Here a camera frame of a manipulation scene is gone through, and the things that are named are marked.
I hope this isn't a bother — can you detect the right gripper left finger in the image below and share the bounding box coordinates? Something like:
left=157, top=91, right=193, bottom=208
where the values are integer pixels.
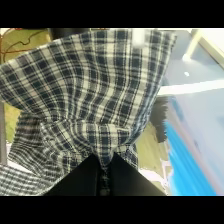
left=42, top=152, right=102, bottom=197

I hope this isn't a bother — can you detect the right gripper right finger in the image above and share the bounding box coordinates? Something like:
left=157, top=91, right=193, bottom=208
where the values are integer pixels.
left=108, top=151, right=167, bottom=197

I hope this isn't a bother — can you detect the checked shirt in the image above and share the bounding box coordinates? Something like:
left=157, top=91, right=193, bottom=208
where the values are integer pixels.
left=0, top=28, right=178, bottom=197

